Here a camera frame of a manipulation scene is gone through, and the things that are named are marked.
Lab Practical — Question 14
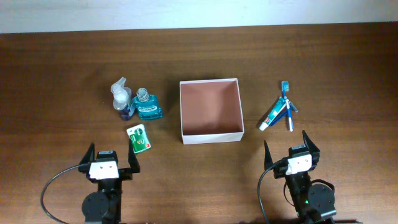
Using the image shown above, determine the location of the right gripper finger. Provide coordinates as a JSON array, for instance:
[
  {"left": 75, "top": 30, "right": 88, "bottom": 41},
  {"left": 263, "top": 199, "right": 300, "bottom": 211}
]
[
  {"left": 264, "top": 140, "right": 274, "bottom": 170},
  {"left": 302, "top": 130, "right": 319, "bottom": 153}
]

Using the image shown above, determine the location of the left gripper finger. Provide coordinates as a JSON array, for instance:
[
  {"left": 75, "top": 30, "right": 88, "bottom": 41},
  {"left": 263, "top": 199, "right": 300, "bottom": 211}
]
[
  {"left": 128, "top": 140, "right": 141, "bottom": 174},
  {"left": 79, "top": 142, "right": 95, "bottom": 165}
]

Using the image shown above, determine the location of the green soap bar pack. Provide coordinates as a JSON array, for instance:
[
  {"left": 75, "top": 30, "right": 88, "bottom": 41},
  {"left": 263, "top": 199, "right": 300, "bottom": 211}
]
[{"left": 126, "top": 124, "right": 152, "bottom": 154}]

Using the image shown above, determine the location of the dark blue toothbrush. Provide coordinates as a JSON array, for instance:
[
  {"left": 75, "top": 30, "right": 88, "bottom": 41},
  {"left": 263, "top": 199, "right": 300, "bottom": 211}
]
[{"left": 269, "top": 101, "right": 298, "bottom": 126}]

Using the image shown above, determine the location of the toothpaste tube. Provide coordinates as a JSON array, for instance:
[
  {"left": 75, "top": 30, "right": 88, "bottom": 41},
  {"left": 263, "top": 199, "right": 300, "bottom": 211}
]
[{"left": 259, "top": 97, "right": 286, "bottom": 131}]

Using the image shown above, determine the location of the blue mouthwash bottle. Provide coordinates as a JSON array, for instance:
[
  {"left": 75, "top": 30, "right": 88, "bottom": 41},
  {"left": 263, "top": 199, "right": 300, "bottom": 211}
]
[{"left": 133, "top": 88, "right": 163, "bottom": 120}]

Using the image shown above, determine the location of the clear pump soap bottle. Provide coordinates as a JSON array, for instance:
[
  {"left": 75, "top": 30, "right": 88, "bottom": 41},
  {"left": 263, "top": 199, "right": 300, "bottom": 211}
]
[{"left": 111, "top": 77, "right": 136, "bottom": 121}]

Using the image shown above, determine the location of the light blue toothbrush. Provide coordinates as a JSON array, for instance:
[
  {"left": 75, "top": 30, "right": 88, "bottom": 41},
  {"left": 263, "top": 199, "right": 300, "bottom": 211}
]
[{"left": 281, "top": 81, "right": 294, "bottom": 132}]

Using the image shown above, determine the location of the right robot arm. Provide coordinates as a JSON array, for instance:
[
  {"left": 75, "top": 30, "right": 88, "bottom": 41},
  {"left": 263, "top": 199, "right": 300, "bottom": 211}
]
[{"left": 257, "top": 131, "right": 336, "bottom": 223}]

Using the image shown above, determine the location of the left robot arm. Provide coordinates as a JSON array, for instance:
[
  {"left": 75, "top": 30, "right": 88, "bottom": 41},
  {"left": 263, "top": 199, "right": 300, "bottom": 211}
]
[{"left": 78, "top": 142, "right": 141, "bottom": 223}]

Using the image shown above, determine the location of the white cardboard box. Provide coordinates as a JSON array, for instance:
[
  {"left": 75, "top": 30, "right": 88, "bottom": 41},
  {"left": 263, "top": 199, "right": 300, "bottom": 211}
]
[{"left": 179, "top": 78, "right": 244, "bottom": 145}]

